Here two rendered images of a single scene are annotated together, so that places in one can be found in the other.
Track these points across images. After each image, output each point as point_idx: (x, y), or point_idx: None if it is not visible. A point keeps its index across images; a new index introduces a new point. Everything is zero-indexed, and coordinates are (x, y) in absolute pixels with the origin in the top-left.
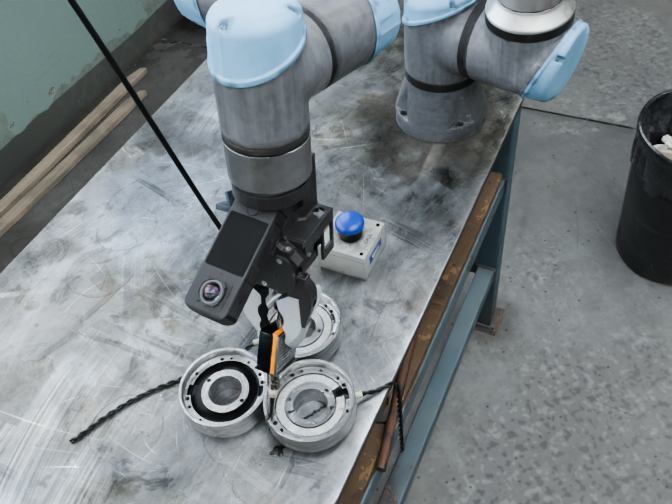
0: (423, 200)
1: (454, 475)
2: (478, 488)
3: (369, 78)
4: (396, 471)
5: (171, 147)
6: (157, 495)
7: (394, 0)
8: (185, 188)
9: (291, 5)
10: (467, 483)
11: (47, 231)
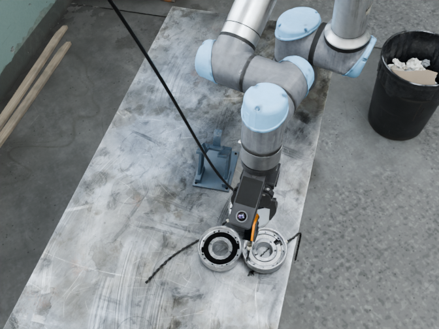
0: (293, 131)
1: (298, 258)
2: (311, 264)
3: None
4: None
5: (146, 109)
6: (198, 303)
7: (312, 70)
8: (162, 134)
9: (283, 94)
10: (305, 262)
11: (91, 168)
